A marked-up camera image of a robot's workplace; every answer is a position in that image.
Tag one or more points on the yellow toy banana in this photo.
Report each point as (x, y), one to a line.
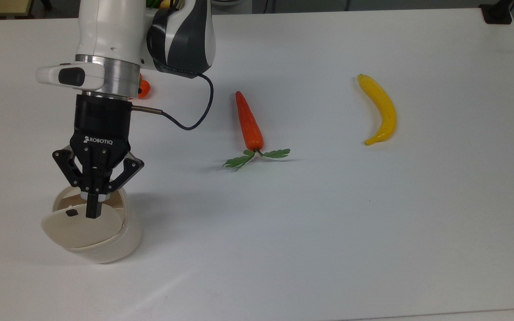
(386, 111)

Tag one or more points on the basket of toy fruit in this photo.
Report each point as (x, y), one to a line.
(165, 4)

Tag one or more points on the white cylindrical object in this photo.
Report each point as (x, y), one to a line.
(234, 6)

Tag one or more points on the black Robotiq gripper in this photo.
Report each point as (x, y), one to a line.
(101, 129)

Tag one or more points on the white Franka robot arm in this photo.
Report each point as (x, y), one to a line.
(109, 26)

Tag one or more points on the toy tangerine cluster with leaves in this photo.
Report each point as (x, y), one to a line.
(144, 88)

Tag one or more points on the orange toy carrot with leaves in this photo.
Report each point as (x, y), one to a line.
(249, 125)

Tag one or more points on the beige lidded garbage bin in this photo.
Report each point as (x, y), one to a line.
(105, 249)

